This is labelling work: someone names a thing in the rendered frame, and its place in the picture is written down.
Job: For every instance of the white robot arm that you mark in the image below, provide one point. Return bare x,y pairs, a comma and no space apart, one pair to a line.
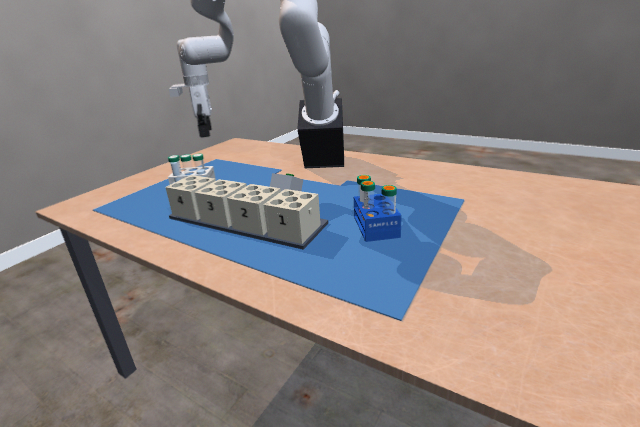
306,39

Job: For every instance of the blue flat mat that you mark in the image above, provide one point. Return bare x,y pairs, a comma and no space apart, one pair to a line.
382,276

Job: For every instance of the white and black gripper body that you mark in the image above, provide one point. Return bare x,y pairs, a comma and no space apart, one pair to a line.
198,94

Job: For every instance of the blue tube rack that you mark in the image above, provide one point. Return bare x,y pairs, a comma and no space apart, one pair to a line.
379,227

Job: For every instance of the white tube rack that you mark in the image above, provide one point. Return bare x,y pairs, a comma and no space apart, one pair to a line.
209,174

